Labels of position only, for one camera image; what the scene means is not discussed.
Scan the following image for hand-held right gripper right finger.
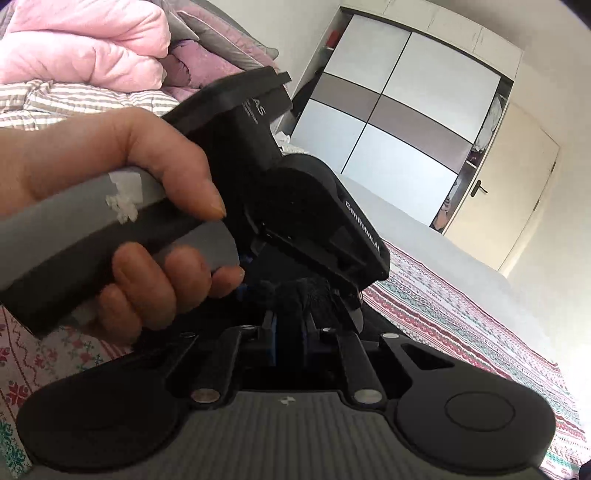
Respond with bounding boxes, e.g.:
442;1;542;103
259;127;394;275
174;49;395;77
300;323;455;407

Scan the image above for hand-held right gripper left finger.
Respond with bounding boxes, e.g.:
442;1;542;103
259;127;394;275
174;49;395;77
136;314;278;407

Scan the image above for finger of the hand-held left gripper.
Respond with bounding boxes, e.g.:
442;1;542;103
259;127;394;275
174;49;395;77
330;281;368;332

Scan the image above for black pants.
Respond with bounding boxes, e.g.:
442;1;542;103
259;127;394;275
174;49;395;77
252;277;365;393

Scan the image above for person's left hand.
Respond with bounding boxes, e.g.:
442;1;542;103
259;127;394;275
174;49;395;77
0;108;246;345

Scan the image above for folded pale patterned cloth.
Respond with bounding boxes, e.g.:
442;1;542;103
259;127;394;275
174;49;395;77
272;131;301;153

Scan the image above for hanging dark garment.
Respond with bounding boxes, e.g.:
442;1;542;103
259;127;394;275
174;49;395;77
291;69;324;121

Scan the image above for patterned striped blanket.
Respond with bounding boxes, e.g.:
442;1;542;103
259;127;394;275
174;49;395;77
0;240;585;478

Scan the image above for white and taupe wardrobe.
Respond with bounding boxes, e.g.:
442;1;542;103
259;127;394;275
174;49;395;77
277;0;527;236

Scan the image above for clothes on wardrobe shelf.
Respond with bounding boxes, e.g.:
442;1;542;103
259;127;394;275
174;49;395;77
431;185;463;232

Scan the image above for mauve pink pillow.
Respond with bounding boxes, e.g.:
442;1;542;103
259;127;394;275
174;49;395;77
161;39;222;90

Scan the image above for grey quilted pillow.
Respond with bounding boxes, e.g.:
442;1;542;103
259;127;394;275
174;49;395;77
154;0;280;79

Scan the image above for cream door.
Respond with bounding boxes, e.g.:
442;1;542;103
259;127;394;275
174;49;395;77
445;102;562;274

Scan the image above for striped beige cloth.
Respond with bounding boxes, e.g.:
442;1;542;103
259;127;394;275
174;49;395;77
0;78;186;131

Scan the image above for light pink quilt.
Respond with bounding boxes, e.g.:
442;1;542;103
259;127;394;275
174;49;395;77
0;0;168;91

